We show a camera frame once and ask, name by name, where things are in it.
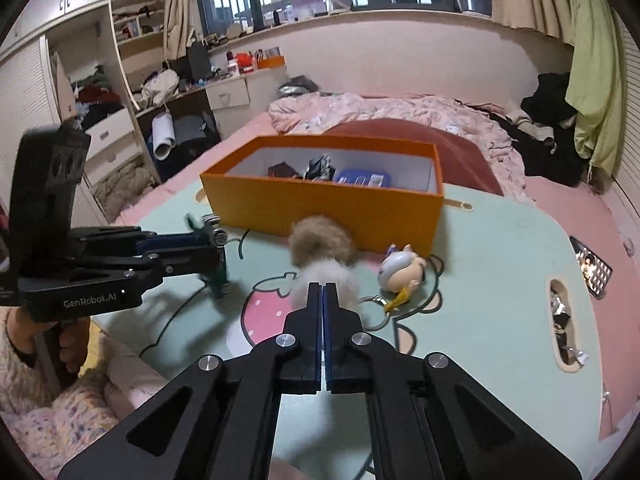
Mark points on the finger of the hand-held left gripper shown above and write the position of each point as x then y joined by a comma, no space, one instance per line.
185,265
175,242

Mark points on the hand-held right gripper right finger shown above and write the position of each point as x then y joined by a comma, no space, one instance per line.
332,330

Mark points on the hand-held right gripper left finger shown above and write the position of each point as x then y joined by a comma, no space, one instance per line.
315,330

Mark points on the beige and white fur pompom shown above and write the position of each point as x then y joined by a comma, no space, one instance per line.
320,247

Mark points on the orange cardboard box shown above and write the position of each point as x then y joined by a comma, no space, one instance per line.
325,215

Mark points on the person's left forearm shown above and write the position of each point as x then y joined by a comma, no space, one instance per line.
60,420

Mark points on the red container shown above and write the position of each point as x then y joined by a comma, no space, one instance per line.
245,61

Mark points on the person's left hand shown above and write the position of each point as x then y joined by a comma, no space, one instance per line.
75,350

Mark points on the beige folded quilt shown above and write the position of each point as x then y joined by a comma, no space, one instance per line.
122,180

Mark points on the rolled white paper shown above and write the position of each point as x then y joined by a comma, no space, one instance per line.
162,135

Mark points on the white open wardrobe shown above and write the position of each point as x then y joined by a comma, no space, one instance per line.
30,85

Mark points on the person's pink clothing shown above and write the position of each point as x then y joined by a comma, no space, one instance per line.
135,380

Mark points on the dark red small item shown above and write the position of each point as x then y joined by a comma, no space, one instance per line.
284,170

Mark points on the blue packet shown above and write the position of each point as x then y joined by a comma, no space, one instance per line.
362,178

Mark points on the white cloth bundle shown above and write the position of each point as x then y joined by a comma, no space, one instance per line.
160,87

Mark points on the white drawer cabinet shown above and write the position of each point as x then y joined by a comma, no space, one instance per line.
227,94

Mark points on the black and silver wrapper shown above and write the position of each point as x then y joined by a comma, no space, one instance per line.
319,167

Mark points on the black bag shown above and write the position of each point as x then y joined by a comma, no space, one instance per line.
200,60

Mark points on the grey cloth bundle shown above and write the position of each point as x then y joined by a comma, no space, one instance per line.
297,87

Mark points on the small orange box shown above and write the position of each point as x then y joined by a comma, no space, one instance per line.
272,62

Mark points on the crumpled silver foil wrapper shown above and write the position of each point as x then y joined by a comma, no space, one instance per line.
579,357
557,302

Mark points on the pink floral blanket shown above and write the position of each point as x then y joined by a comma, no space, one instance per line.
380,107

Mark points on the small black item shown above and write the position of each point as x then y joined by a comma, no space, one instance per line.
562,322

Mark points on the beige curtain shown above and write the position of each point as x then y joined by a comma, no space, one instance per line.
180,5
530,0

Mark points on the white bottle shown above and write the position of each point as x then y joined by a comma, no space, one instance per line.
290,14

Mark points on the black smartphone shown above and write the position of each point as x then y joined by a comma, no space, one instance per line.
592,267

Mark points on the pile of black clothes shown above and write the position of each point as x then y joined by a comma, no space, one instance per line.
545,160

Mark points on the grey beige garment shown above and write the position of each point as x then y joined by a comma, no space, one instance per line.
530,130

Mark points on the light green hanging cloth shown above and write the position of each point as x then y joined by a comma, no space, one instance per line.
595,85

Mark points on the white slatted wardrobe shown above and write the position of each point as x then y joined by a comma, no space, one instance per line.
629,125

